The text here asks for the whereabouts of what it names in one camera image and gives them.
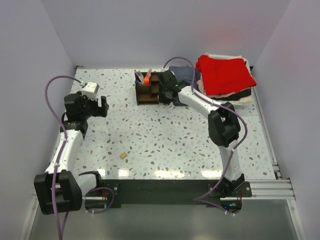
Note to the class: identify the white basket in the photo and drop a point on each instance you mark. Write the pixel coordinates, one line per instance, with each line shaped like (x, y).
(244, 100)

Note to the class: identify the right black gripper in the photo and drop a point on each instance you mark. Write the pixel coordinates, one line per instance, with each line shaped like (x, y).
(161, 99)

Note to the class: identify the blue folded towel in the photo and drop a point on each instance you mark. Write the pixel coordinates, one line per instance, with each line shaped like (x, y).
(186, 73)

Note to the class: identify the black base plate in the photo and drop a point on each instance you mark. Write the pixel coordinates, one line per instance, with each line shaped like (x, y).
(162, 192)

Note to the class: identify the red folded cloth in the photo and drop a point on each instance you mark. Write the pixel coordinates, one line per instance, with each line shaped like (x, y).
(224, 76)

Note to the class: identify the orange black highlighter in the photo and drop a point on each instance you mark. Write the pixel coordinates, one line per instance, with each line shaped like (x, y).
(146, 81)

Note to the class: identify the tan eraser block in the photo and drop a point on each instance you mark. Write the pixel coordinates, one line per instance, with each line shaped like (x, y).
(123, 155)

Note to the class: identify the green capped white marker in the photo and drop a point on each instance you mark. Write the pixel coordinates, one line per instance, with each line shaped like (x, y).
(140, 73)

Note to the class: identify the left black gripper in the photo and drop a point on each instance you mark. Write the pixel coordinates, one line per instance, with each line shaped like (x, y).
(99, 111)

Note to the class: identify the brown wooden desk organizer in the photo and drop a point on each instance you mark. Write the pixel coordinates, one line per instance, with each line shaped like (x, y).
(147, 94)

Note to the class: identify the purple capped white marker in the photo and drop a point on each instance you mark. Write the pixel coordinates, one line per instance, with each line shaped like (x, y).
(140, 77)

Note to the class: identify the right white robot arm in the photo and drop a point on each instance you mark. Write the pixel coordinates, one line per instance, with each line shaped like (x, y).
(226, 128)

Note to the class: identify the pink cloth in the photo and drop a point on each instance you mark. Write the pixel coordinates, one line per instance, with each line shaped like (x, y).
(201, 87)

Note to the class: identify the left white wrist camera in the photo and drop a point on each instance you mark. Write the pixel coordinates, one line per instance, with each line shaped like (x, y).
(90, 90)

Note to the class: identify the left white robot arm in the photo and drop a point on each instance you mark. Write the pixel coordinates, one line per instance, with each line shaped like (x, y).
(57, 185)

